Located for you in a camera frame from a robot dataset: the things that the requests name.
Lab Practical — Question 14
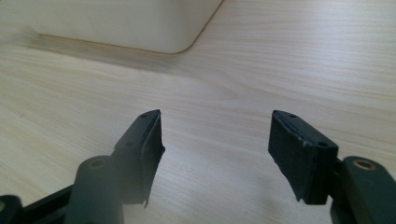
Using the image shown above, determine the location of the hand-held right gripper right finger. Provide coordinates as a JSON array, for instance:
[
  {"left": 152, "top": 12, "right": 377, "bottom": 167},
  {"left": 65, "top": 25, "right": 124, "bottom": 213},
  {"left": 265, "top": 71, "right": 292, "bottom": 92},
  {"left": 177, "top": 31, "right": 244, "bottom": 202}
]
[{"left": 267, "top": 109, "right": 396, "bottom": 224}]

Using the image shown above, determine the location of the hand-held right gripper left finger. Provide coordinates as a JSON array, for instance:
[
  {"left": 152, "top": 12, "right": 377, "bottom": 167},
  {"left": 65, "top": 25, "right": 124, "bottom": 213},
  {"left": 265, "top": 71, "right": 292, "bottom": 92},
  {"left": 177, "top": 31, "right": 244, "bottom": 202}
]
[{"left": 64, "top": 108, "right": 166, "bottom": 224}]

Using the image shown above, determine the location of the white plastic container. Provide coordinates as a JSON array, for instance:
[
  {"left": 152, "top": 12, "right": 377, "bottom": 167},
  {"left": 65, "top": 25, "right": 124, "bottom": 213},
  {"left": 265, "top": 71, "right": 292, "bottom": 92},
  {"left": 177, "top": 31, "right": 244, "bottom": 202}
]
[{"left": 27, "top": 0, "right": 224, "bottom": 55}]

